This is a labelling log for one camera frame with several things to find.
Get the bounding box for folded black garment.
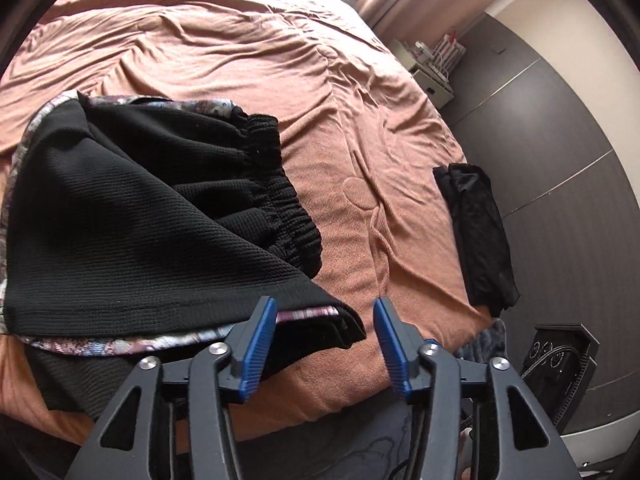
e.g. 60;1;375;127
433;164;520;318

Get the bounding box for white nightstand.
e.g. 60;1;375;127
388;32;466;110

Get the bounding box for person legs grey pajamas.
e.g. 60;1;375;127
236;390;412;479

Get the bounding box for brown quilted bedspread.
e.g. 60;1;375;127
1;0;490;443

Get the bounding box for black knit pants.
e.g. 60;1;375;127
1;91;366;418

